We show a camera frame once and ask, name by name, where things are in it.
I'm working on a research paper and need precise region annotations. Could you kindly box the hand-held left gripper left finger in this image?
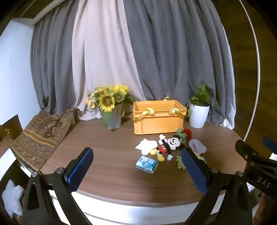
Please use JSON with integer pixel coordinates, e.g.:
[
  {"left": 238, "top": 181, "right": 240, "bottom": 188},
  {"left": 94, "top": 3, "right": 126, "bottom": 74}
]
[{"left": 22, "top": 147, "right": 94, "bottom": 225}]

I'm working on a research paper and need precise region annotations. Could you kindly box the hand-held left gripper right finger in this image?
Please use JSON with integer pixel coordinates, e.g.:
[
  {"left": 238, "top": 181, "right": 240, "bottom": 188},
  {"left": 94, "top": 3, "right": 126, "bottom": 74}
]
[{"left": 181, "top": 147, "right": 254, "bottom": 225}]

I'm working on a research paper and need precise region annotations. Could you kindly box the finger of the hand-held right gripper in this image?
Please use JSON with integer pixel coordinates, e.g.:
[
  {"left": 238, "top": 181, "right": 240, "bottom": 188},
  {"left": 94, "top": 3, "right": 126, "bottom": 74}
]
[
  {"left": 235, "top": 139, "right": 261, "bottom": 162},
  {"left": 262, "top": 136, "right": 277, "bottom": 155}
]

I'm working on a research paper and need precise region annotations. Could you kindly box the mouse plush toy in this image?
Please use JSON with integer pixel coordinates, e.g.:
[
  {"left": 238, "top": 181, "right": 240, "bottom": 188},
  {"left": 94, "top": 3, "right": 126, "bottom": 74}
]
[{"left": 150, "top": 134, "right": 187, "bottom": 162}]

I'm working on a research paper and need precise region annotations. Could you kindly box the orange plastic crate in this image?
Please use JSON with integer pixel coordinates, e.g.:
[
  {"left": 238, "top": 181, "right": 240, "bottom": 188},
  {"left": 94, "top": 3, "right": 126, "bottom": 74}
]
[{"left": 132, "top": 96, "right": 187, "bottom": 135}]

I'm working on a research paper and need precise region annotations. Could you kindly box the green patterned soft cloth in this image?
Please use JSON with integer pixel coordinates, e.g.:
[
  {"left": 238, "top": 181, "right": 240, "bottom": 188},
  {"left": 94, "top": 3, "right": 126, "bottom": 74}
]
[{"left": 194, "top": 151, "right": 205, "bottom": 163}]

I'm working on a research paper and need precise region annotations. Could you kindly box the green frog plush toy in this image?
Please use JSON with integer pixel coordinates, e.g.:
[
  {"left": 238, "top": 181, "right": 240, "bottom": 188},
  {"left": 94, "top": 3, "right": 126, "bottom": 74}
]
[{"left": 176, "top": 156, "right": 187, "bottom": 170}]

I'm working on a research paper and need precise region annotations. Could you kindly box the white sheer curtain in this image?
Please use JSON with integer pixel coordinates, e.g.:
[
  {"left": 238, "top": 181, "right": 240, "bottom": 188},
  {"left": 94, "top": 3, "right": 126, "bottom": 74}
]
[{"left": 221, "top": 22, "right": 236, "bottom": 130}]

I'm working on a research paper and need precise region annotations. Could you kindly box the red and green plush toy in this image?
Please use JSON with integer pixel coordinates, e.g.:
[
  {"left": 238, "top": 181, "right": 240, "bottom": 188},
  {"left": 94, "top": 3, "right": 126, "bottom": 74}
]
[{"left": 176, "top": 128, "right": 193, "bottom": 144}]

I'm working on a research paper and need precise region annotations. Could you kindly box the blue tissue pack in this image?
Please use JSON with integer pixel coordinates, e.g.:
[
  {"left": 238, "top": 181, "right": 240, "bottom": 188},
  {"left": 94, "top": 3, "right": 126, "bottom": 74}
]
[{"left": 136, "top": 155, "right": 159, "bottom": 174}]

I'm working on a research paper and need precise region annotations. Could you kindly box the brown patterned cloth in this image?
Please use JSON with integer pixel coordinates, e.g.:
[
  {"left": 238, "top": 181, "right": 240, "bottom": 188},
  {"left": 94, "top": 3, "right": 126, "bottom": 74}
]
[{"left": 10, "top": 108, "right": 80, "bottom": 173}]

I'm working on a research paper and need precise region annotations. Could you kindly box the potted plant in white pot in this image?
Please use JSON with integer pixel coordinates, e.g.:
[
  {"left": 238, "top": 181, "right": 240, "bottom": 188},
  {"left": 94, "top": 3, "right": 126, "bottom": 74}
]
[{"left": 187, "top": 84, "right": 214, "bottom": 128}]

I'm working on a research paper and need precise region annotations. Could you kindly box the grey ribbed vase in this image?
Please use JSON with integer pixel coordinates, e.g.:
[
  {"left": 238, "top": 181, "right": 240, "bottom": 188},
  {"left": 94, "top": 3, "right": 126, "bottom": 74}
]
[{"left": 100, "top": 103, "right": 124, "bottom": 130}]

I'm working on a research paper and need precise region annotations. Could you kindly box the small orange flower bouquet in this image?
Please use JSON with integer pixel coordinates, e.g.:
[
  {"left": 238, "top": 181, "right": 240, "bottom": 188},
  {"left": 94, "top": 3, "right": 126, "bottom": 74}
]
[{"left": 84, "top": 88, "right": 101, "bottom": 113}]

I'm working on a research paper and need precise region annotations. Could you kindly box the white fuzzy cloth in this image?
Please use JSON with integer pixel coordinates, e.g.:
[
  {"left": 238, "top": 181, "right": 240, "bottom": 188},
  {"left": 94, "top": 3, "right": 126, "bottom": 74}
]
[{"left": 2, "top": 179, "right": 25, "bottom": 217}]

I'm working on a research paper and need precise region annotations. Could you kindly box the sunflower bouquet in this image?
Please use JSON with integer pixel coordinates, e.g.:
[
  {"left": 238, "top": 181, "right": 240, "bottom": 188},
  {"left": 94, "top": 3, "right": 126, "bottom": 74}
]
[{"left": 96, "top": 84, "right": 140, "bottom": 113}]

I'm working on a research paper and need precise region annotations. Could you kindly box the brown wooden cabinet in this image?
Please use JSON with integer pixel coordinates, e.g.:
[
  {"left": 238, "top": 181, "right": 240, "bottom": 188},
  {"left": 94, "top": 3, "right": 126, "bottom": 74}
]
[{"left": 0, "top": 114, "right": 22, "bottom": 152}]

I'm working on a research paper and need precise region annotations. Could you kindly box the brown woven basket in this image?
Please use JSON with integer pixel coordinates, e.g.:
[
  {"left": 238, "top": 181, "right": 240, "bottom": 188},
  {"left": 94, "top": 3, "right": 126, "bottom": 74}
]
[{"left": 122, "top": 102, "right": 135, "bottom": 119}]

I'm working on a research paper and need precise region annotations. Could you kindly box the grey curtain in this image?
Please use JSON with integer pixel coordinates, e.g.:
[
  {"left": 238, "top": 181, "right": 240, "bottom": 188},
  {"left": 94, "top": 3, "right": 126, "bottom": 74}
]
[
  {"left": 122, "top": 0, "right": 237, "bottom": 130},
  {"left": 30, "top": 0, "right": 88, "bottom": 114}
]

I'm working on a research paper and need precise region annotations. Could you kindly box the pale pink curtain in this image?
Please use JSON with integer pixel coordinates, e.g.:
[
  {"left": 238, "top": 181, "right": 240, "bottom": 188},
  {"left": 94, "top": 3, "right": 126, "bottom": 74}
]
[{"left": 72, "top": 0, "right": 149, "bottom": 122}]

